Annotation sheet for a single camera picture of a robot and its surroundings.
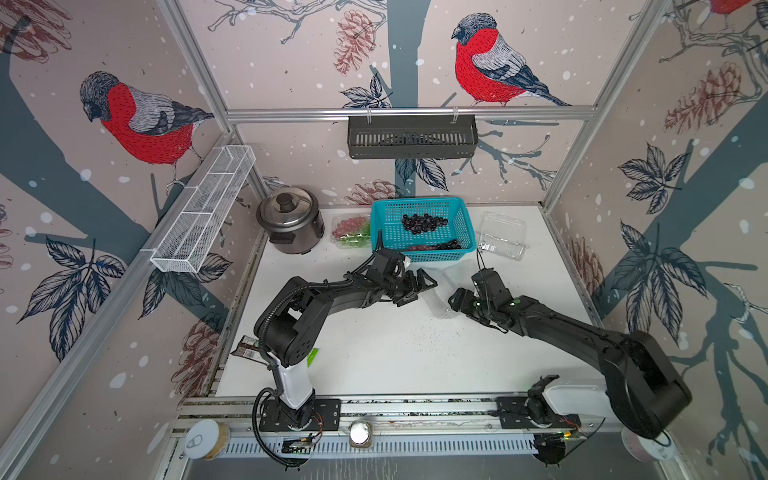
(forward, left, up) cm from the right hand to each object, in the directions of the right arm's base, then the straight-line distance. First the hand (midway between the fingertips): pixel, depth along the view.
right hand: (456, 300), depth 89 cm
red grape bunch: (+28, +37, +1) cm, 47 cm away
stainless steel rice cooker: (+20, +53, +13) cm, 58 cm away
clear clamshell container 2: (+31, -22, -6) cm, 38 cm away
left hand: (+1, +7, +5) cm, 9 cm away
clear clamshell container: (-2, +6, 0) cm, 6 cm away
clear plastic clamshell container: (+27, +31, +1) cm, 41 cm away
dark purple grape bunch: (+31, +12, -1) cm, 33 cm away
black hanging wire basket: (+51, +15, +25) cm, 58 cm away
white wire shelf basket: (-2, +70, +26) cm, 75 cm away
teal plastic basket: (+36, +24, -1) cm, 43 cm away
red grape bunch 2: (+19, +10, +1) cm, 21 cm away
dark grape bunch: (+22, -1, -1) cm, 22 cm away
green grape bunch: (+22, +34, +1) cm, 40 cm away
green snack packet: (-17, +42, -5) cm, 46 cm away
